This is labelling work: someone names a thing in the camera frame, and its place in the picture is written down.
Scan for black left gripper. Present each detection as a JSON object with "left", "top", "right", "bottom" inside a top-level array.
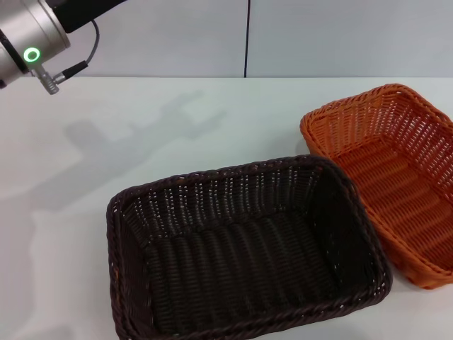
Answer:
[{"left": 45, "top": 0, "right": 128, "bottom": 35}]

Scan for orange wicker basket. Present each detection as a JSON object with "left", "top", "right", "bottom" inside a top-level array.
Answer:
[{"left": 299, "top": 83, "right": 453, "bottom": 291}]

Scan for dark brown wicker basket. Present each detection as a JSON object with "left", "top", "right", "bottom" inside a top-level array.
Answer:
[{"left": 105, "top": 154, "right": 394, "bottom": 340}]

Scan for grey cable with black plug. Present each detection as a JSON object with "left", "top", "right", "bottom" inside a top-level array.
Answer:
[{"left": 52, "top": 19, "right": 101, "bottom": 82}]

